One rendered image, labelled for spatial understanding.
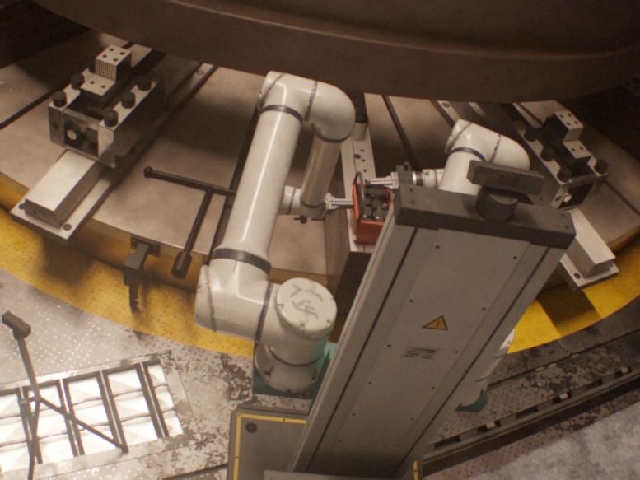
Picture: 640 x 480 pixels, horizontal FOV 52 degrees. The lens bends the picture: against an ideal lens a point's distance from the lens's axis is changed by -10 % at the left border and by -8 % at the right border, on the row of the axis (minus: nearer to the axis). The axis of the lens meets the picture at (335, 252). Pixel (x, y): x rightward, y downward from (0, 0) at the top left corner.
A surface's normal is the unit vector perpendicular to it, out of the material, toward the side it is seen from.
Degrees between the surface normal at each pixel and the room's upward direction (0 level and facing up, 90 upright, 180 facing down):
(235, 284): 21
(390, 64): 90
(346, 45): 90
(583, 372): 0
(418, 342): 90
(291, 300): 4
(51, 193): 0
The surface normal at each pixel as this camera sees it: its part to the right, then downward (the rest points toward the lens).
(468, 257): 0.01, 0.76
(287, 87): 0.14, -0.32
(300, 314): 0.29, -0.51
